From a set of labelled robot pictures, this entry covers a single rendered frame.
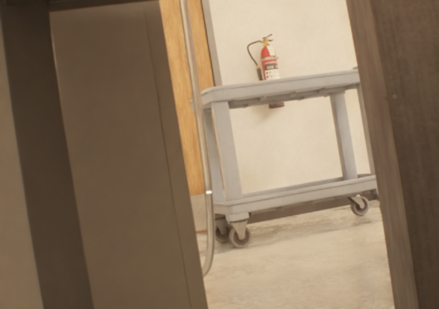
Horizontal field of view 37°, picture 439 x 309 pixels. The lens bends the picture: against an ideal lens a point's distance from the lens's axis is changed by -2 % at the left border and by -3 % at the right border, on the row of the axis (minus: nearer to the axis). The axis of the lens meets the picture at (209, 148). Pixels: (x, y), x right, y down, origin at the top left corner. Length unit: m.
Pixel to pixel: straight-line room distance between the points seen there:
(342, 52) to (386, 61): 3.77
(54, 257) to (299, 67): 4.61
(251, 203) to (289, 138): 1.49
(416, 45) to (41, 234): 1.12
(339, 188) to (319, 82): 0.60
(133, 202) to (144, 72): 0.13
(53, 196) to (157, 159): 0.18
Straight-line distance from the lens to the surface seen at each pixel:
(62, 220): 0.54
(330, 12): 5.29
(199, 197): 4.81
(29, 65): 0.55
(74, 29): 0.70
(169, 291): 0.70
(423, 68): 1.51
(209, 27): 4.94
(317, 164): 5.07
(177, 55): 4.87
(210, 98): 3.58
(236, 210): 3.57
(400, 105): 1.49
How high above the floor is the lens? 0.47
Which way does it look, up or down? 1 degrees up
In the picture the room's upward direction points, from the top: 9 degrees counter-clockwise
